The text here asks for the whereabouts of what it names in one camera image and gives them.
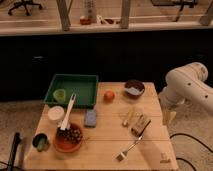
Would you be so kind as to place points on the wooden shelf rail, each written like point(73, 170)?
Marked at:
point(133, 27)

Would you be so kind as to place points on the red object on shelf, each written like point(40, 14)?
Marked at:
point(84, 21)

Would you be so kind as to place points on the light green cup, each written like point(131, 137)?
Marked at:
point(59, 95)

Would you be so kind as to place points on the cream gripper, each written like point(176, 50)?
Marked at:
point(168, 113)

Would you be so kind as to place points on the green plastic tray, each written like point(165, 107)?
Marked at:
point(84, 86)

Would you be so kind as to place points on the dark bowl with cloth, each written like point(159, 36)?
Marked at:
point(134, 88)

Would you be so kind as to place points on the yellow banana piece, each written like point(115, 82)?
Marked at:
point(128, 118)

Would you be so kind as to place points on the orange bowl with grapes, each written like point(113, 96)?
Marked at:
point(69, 140)

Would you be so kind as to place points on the white round lid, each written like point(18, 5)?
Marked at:
point(56, 113)

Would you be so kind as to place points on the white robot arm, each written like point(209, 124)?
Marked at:
point(185, 83)

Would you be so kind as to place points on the dark mug with green item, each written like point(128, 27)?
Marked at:
point(40, 142)

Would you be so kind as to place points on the silver fork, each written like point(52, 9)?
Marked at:
point(124, 153)

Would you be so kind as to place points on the black stand left edge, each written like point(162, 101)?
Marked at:
point(15, 143)

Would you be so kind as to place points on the red-orange apple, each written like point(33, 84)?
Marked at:
point(109, 96)

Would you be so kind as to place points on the black office chair base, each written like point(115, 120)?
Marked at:
point(25, 4)

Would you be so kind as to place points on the blue-grey sponge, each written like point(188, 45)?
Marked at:
point(90, 118)

